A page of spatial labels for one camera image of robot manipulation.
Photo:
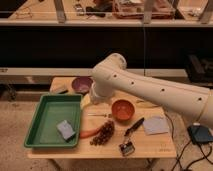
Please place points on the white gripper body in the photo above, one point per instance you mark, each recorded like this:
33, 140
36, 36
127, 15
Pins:
97, 94

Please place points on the black handled brush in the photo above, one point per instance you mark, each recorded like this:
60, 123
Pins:
126, 147

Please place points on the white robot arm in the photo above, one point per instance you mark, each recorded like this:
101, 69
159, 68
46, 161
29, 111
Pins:
193, 102

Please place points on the purple bowl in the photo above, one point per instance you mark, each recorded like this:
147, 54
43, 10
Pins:
82, 85

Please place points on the small metal fork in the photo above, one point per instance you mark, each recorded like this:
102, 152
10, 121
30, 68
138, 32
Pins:
101, 115

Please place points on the orange bowl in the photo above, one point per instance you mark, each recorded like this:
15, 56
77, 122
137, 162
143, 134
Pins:
122, 110

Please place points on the bunch of dark grapes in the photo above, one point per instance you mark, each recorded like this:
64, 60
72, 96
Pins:
106, 132

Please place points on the wooden table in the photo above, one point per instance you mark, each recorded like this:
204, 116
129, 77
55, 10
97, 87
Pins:
147, 146

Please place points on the orange carrot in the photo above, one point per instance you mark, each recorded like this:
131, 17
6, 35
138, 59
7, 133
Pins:
89, 133

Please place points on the green plastic tray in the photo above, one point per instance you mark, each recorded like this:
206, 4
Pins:
51, 110

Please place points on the grey blue sponge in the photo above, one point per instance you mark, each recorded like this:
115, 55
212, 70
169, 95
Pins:
65, 130

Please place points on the grey folded cloth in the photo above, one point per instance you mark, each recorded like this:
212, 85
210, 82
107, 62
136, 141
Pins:
155, 125

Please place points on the black power adapter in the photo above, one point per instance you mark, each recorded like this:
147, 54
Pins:
199, 134

